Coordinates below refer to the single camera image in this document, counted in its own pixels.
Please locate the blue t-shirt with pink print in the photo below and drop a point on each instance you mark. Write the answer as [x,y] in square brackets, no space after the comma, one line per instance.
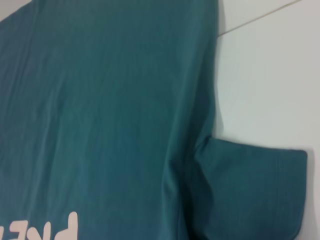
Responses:
[112,100]

